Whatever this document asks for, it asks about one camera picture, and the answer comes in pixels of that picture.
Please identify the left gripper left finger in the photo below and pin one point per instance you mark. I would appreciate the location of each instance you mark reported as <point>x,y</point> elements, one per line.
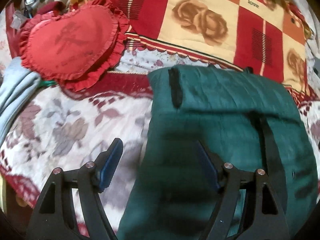
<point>69,206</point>

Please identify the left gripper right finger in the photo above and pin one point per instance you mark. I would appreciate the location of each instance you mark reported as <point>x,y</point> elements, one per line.
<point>247,205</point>

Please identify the green quilted puffer jacket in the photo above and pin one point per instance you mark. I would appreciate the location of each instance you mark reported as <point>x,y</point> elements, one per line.
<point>248,120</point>

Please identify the white maroon floral blanket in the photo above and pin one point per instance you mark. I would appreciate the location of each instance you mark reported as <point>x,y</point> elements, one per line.
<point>52,131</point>

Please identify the light blue folded garment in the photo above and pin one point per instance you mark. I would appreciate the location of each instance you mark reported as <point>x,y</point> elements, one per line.
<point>18,85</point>

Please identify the red heart shaped pillow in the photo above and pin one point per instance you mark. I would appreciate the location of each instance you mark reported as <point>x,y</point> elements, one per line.
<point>75,49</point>

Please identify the red cream rose patterned quilt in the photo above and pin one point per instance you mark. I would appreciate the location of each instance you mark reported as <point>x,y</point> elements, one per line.
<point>267,35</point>

